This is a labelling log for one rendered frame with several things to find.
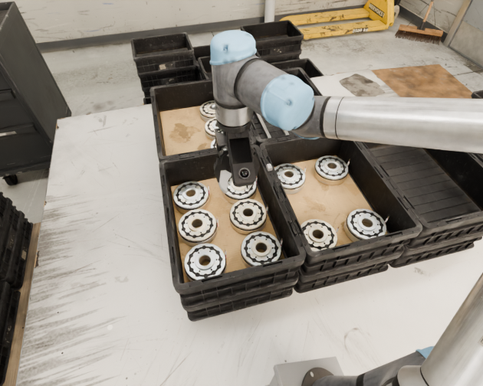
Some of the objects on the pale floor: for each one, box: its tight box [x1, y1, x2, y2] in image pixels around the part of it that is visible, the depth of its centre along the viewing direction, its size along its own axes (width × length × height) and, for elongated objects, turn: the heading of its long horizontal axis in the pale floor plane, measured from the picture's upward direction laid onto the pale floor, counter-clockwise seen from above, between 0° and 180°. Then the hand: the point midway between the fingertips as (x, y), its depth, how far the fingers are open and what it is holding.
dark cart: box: [0, 2, 72, 185], centre depth 188 cm, size 60×45×90 cm
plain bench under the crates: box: [15, 69, 483, 386], centre depth 129 cm, size 160×160×70 cm
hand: (237, 189), depth 74 cm, fingers open, 5 cm apart
